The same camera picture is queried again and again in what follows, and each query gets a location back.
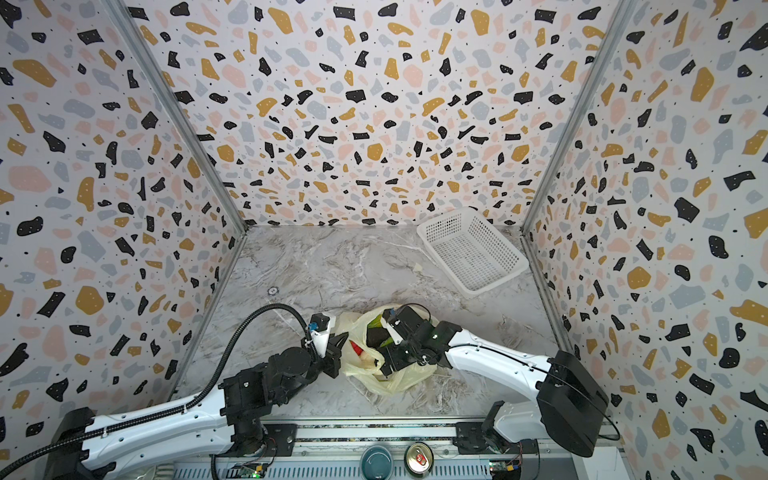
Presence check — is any fruit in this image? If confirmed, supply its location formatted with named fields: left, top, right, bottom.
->
left=349, top=340, right=370, bottom=361

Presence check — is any yellow plastic bag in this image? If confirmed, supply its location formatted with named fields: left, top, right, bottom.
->
left=333, top=304, right=437, bottom=395

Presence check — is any white plastic mesh basket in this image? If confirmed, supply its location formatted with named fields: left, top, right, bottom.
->
left=417, top=208, right=529, bottom=297

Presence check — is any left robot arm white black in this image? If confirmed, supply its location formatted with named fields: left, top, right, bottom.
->
left=44, top=332, right=348, bottom=479

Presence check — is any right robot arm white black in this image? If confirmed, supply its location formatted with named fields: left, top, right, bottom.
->
left=359, top=304, right=609, bottom=458

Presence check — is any left green circuit board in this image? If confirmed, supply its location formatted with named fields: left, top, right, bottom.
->
left=227, top=462, right=269, bottom=479

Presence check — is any green circuit board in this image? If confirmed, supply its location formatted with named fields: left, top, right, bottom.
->
left=489, top=459, right=522, bottom=480
left=227, top=462, right=269, bottom=479

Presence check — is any metal drink can top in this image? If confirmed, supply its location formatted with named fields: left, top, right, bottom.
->
left=404, top=442, right=434, bottom=479

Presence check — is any teal round cup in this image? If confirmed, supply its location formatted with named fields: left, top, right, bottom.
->
left=360, top=445, right=394, bottom=480

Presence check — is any right green circuit board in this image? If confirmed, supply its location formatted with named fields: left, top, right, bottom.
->
left=489, top=459, right=522, bottom=480

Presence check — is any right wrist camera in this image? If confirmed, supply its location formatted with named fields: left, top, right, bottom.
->
left=381, top=308, right=403, bottom=345

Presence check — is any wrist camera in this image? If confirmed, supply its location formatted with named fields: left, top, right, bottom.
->
left=308, top=312, right=336, bottom=358
left=381, top=308, right=403, bottom=345

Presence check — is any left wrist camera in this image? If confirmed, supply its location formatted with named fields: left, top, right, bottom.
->
left=308, top=312, right=336, bottom=358

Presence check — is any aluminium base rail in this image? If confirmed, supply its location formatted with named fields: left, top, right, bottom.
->
left=170, top=417, right=605, bottom=479

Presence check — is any black corrugated cable conduit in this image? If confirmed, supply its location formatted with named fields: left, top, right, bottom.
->
left=0, top=302, right=311, bottom=480

